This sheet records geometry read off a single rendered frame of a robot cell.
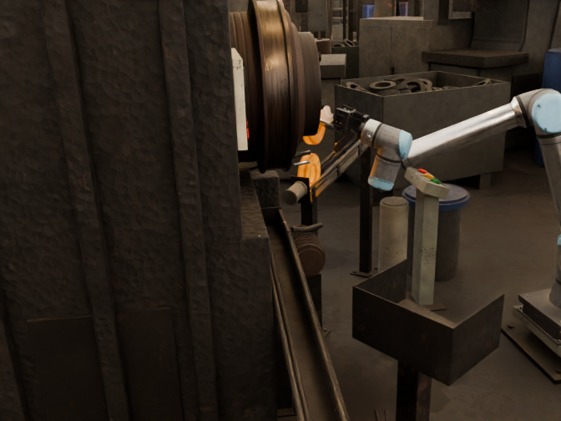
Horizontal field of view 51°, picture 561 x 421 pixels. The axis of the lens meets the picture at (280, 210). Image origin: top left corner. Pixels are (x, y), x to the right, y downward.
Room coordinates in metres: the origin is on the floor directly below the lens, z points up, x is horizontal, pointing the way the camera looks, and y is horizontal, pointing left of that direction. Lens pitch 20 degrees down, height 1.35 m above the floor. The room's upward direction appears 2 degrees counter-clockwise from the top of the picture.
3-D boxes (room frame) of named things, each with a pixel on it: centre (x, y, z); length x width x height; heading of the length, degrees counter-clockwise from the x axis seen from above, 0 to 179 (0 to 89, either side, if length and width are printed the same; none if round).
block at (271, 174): (1.87, 0.06, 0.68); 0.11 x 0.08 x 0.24; 97
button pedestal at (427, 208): (2.39, -0.64, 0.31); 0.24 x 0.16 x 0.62; 7
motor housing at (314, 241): (1.98, -0.08, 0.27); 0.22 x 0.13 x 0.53; 7
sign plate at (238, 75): (1.28, 0.08, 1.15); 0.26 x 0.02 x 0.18; 7
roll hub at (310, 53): (1.65, -0.08, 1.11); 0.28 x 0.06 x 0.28; 7
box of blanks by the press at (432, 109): (4.21, -0.98, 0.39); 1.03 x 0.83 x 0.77; 112
